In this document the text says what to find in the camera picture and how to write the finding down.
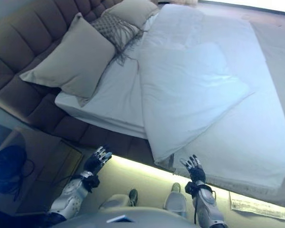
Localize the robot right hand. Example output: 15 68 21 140
179 154 207 183

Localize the large beige pillow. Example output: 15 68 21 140
19 13 116 107

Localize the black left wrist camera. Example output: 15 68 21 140
82 175 101 193

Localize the white fitted sheet mattress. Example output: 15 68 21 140
54 14 152 140

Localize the printed paper sheet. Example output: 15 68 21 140
229 191 285 216

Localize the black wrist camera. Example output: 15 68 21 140
184 181 199 195
82 175 101 193

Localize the wooden nightstand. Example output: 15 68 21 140
0 125 84 214

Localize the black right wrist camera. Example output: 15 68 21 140
184 181 199 195

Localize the white duvet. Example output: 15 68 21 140
137 4 285 190

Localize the woven fringed grey cushion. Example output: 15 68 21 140
90 10 143 66

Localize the silver robot right leg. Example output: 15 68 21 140
162 182 188 218

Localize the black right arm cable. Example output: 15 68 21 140
192 190 202 225

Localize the black lamp base with cables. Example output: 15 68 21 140
0 144 28 195

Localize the brown tufted bed frame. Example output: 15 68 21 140
0 0 176 164

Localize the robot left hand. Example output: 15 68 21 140
84 146 113 176

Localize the beige bedspread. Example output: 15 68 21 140
154 21 285 209

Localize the small beige pillow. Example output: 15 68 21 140
101 1 160 27

